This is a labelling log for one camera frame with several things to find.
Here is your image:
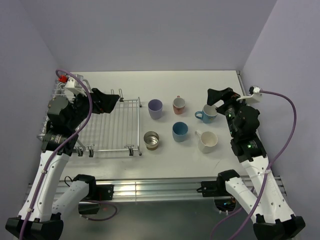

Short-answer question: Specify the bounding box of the aluminium rail frame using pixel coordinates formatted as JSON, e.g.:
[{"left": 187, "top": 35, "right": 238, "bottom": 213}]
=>
[{"left": 24, "top": 71, "right": 287, "bottom": 203}]

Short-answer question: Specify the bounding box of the blue mug with handle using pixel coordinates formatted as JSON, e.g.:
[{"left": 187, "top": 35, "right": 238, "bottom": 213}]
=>
[{"left": 194, "top": 104, "right": 218, "bottom": 124}]

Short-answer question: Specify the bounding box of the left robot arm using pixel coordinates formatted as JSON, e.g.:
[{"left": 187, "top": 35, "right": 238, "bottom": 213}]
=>
[{"left": 5, "top": 88, "right": 120, "bottom": 240}]

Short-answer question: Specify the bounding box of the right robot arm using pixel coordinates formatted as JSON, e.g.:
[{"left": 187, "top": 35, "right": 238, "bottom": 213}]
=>
[{"left": 207, "top": 86, "right": 306, "bottom": 240}]

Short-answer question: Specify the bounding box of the blue cup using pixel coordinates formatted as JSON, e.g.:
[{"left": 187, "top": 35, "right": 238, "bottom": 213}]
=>
[{"left": 172, "top": 122, "right": 189, "bottom": 143}]

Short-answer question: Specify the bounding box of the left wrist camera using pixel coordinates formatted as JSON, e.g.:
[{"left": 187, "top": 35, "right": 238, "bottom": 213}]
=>
[{"left": 58, "top": 75, "right": 86, "bottom": 96}]

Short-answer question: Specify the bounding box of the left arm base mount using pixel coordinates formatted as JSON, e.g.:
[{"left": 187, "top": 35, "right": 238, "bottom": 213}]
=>
[{"left": 64, "top": 174, "right": 118, "bottom": 222}]

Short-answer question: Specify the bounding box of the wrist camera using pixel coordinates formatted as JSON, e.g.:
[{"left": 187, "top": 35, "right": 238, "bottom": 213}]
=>
[
  {"left": 236, "top": 85, "right": 263, "bottom": 105},
  {"left": 58, "top": 75, "right": 86, "bottom": 96}
]

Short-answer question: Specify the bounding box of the metal wire dish rack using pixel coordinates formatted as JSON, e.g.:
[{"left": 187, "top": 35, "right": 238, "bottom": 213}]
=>
[{"left": 37, "top": 74, "right": 142, "bottom": 158}]

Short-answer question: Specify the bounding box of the pink mug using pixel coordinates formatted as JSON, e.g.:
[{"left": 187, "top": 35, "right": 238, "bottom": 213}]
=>
[{"left": 172, "top": 95, "right": 186, "bottom": 115}]

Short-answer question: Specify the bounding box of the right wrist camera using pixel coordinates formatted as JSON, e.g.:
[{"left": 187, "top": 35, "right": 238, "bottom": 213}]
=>
[{"left": 236, "top": 85, "right": 263, "bottom": 105}]

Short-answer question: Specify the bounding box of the white mug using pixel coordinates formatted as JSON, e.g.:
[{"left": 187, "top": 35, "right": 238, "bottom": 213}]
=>
[{"left": 195, "top": 130, "right": 218, "bottom": 154}]

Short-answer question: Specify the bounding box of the steel cup brown base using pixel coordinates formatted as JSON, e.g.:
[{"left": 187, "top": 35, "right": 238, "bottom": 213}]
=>
[{"left": 143, "top": 131, "right": 160, "bottom": 151}]

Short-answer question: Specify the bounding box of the lilac cup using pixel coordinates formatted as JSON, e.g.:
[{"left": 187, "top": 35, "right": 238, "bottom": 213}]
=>
[{"left": 148, "top": 99, "right": 163, "bottom": 120}]

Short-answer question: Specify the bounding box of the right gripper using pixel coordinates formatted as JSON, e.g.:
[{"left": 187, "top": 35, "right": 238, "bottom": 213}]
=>
[{"left": 207, "top": 87, "right": 253, "bottom": 138}]

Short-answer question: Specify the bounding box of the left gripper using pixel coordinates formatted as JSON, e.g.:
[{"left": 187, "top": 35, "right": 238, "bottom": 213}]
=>
[{"left": 67, "top": 87, "right": 119, "bottom": 130}]

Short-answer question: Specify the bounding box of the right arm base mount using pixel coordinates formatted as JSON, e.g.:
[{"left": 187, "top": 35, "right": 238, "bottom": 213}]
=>
[{"left": 196, "top": 180, "right": 237, "bottom": 213}]

